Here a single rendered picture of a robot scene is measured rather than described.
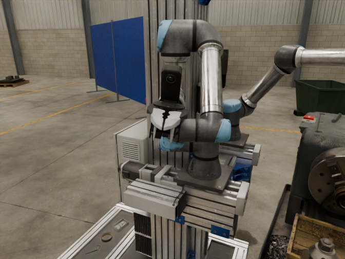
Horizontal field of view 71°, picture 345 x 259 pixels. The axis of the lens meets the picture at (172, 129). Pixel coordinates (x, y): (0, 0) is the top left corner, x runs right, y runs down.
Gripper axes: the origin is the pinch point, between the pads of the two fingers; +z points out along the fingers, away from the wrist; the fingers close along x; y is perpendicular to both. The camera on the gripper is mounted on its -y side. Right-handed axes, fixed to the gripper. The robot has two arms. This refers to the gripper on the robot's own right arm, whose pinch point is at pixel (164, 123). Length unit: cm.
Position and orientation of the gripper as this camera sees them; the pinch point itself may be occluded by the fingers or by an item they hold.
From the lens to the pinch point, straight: 46.2
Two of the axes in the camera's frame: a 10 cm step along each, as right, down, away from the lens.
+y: -1.4, 9.3, 3.4
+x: -9.9, -1.5, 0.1
